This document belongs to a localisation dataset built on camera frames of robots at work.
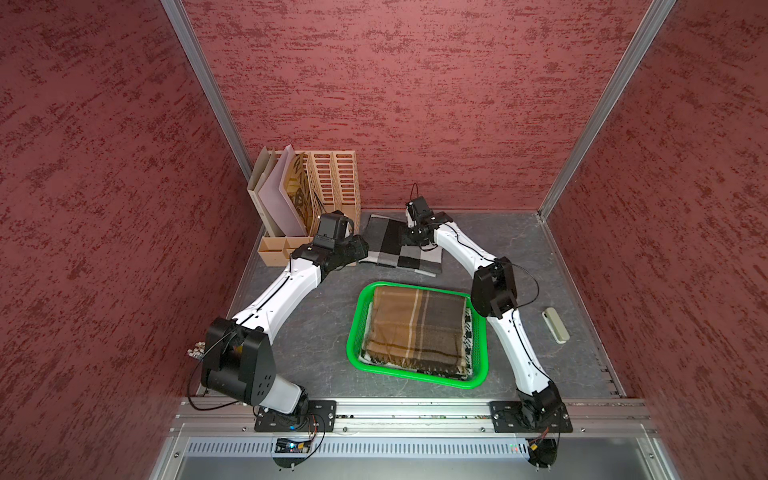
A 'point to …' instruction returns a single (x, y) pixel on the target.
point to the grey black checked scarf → (389, 246)
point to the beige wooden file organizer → (335, 185)
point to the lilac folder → (276, 202)
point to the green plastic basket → (480, 372)
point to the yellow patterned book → (297, 190)
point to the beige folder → (257, 178)
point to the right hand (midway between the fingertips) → (406, 240)
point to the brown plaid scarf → (420, 328)
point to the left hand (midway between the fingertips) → (363, 252)
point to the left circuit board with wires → (284, 445)
